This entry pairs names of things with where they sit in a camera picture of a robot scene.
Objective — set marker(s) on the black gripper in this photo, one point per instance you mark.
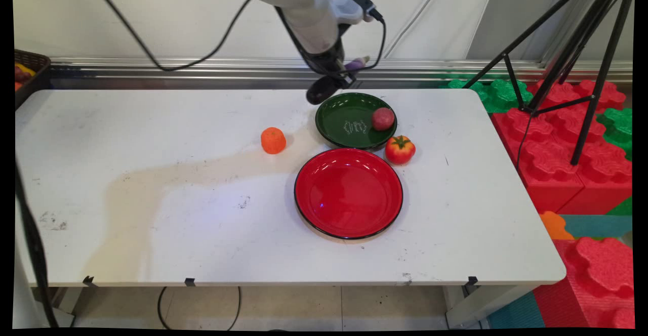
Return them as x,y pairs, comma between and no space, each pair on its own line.
326,57

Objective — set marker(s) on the purple toy eggplant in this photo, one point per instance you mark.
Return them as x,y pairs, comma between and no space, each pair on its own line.
320,92

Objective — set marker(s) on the green plate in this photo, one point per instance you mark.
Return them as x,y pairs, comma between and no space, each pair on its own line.
354,121

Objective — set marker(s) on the dark red toy apple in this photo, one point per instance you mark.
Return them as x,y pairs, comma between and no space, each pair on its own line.
383,119

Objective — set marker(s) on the orange toy fruit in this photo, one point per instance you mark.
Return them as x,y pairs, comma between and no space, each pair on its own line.
273,140

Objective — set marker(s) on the red toy tomato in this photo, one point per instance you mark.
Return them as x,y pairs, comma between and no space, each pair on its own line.
400,150

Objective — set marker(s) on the red plate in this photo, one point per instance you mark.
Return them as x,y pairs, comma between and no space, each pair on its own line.
349,193

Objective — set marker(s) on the large red foam block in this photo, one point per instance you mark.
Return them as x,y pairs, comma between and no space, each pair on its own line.
552,154

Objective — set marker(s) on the black table edge clip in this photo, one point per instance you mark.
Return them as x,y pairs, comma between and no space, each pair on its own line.
190,281
89,280
472,281

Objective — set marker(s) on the black tripod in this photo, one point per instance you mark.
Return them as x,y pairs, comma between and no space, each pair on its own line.
597,32

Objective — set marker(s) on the orange foam piece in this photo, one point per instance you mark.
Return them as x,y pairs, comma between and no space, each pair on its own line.
555,226

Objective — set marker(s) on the white table leg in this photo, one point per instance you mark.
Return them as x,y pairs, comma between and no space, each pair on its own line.
63,305
486,303

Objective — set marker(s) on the teal foam mat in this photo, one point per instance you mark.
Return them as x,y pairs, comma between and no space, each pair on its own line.
597,225

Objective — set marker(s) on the dark wicker basket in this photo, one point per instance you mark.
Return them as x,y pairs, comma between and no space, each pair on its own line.
35,65

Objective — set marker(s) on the toy fruits in basket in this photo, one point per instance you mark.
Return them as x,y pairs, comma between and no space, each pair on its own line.
22,74

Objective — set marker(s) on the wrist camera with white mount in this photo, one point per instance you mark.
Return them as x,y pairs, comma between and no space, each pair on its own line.
349,3

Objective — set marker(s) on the metal wall rail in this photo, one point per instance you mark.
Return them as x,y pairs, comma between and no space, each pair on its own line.
202,70

